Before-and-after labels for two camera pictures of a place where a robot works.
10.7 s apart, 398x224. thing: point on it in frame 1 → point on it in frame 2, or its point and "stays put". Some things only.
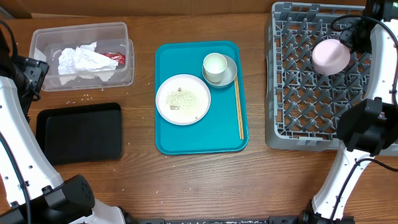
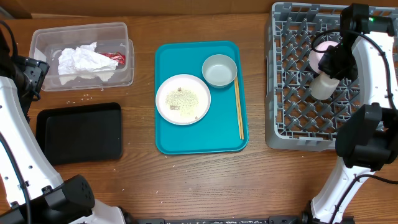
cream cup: [214, 65] → [322, 86]
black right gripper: [345, 36] → [325, 63]
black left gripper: [37, 71] stays put
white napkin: [84, 61] stays put
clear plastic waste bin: [84, 56] stays put
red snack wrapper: [117, 56] stays put
